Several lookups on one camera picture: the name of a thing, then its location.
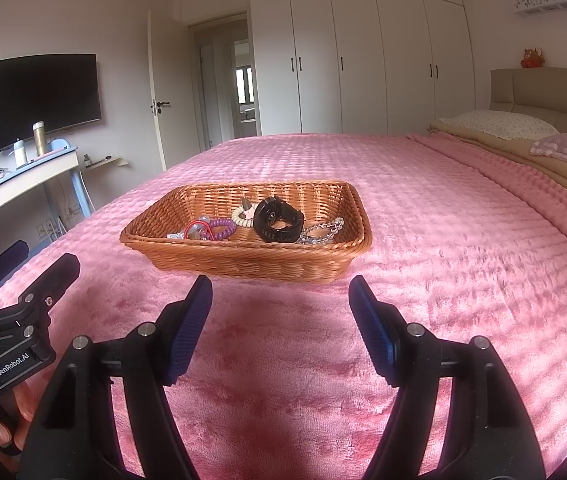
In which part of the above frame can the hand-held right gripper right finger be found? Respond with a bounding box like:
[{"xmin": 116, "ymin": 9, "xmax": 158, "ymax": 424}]
[{"xmin": 348, "ymin": 275, "xmax": 547, "ymax": 480}]

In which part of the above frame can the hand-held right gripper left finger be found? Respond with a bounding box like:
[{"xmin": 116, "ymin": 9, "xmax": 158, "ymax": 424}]
[{"xmin": 16, "ymin": 275, "xmax": 214, "ymax": 480}]

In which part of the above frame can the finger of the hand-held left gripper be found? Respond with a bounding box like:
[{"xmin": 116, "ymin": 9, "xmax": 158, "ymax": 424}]
[
  {"xmin": 17, "ymin": 252, "xmax": 82, "ymax": 322},
  {"xmin": 0, "ymin": 239, "xmax": 30, "ymax": 289}
]

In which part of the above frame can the brown wicker basket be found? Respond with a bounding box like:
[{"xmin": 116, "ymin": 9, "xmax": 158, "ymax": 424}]
[{"xmin": 120, "ymin": 180, "xmax": 373, "ymax": 284}]

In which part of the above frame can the red string bracelet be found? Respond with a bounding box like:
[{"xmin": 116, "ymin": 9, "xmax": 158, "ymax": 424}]
[{"xmin": 182, "ymin": 217, "xmax": 214, "ymax": 239}]

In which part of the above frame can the silver metal chain bracelet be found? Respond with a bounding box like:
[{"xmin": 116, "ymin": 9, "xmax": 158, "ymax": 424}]
[{"xmin": 303, "ymin": 216, "xmax": 345, "ymax": 236}]

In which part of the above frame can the cream spiral hair tie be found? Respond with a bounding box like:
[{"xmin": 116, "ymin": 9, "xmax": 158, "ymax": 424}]
[{"xmin": 230, "ymin": 205, "xmax": 257, "ymax": 228}]

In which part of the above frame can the person's left hand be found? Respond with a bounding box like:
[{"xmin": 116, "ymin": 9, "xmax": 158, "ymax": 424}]
[{"xmin": 0, "ymin": 381, "xmax": 39, "ymax": 454}]

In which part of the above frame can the white curved desk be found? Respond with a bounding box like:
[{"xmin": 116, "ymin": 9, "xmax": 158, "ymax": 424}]
[{"xmin": 0, "ymin": 147, "xmax": 97, "ymax": 234}]

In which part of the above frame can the pink fleece blanket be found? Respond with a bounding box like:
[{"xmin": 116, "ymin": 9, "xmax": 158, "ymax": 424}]
[{"xmin": 0, "ymin": 132, "xmax": 567, "ymax": 480}]

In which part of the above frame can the gold thermos bottle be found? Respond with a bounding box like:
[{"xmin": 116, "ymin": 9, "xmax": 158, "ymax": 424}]
[{"xmin": 32, "ymin": 120, "xmax": 47, "ymax": 157}]

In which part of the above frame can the black wristwatch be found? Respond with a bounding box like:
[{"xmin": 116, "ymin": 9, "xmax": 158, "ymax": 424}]
[{"xmin": 252, "ymin": 197, "xmax": 306, "ymax": 244}]

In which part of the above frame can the black flat television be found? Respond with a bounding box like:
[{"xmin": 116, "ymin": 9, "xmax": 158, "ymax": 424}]
[{"xmin": 0, "ymin": 53, "xmax": 103, "ymax": 156}]

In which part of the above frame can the beige quilt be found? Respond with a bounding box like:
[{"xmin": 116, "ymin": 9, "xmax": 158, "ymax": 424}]
[{"xmin": 428, "ymin": 118, "xmax": 567, "ymax": 202}]

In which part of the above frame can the white room door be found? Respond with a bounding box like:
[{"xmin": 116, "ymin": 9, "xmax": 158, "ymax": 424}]
[{"xmin": 146, "ymin": 8, "xmax": 199, "ymax": 172}]

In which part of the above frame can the white floral pillow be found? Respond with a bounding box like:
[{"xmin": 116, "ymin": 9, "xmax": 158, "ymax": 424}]
[{"xmin": 450, "ymin": 109, "xmax": 559, "ymax": 141}]

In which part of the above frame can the white wardrobe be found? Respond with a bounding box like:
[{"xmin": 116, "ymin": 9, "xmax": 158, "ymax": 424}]
[{"xmin": 248, "ymin": 0, "xmax": 477, "ymax": 136}]

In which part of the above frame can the beige padded headboard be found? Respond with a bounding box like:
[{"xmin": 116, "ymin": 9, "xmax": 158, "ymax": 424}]
[{"xmin": 489, "ymin": 66, "xmax": 567, "ymax": 127}]

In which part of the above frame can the red plush toy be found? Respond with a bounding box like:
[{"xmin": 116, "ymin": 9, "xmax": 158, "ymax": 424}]
[{"xmin": 520, "ymin": 47, "xmax": 547, "ymax": 69}]

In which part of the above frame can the purple spiral hair tie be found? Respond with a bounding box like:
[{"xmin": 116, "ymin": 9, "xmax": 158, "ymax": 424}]
[{"xmin": 206, "ymin": 217, "xmax": 238, "ymax": 241}]

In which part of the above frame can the small beige wall shelf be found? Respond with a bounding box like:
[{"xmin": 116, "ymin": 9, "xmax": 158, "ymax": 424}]
[{"xmin": 82, "ymin": 154, "xmax": 129, "ymax": 170}]

